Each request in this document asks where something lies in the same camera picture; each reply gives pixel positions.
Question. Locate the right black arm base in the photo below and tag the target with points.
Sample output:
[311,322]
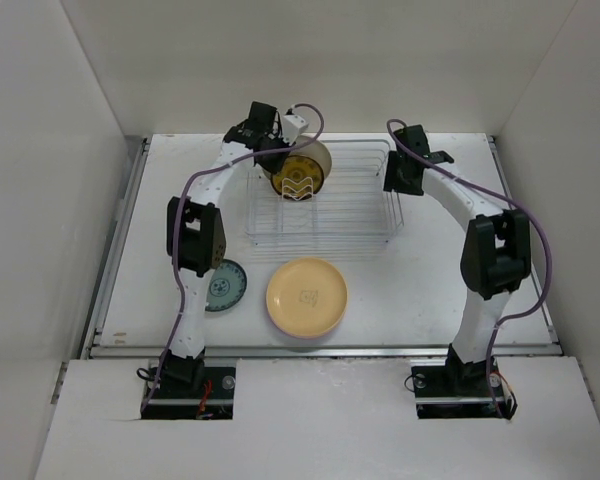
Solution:
[437,396]

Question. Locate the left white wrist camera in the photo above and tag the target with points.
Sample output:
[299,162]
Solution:
[292,127]

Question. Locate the purple plastic plate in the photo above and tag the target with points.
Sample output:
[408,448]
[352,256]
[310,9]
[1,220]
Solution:
[311,333]

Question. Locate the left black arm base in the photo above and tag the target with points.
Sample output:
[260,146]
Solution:
[210,397]

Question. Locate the yellow black patterned plate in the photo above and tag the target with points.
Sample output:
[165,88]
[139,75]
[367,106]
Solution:
[290,190]

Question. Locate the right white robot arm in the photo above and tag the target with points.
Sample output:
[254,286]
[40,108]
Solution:
[495,256]

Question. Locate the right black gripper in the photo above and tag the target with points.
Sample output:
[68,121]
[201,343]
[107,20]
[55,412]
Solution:
[392,181]

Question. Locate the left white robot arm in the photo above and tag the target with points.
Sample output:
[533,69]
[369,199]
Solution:
[196,240]

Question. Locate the white wire dish rack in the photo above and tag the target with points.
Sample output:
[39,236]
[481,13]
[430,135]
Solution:
[351,211]

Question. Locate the green patterned small plate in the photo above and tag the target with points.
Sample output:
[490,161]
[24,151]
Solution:
[227,287]

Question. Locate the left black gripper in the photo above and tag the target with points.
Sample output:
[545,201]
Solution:
[275,166]

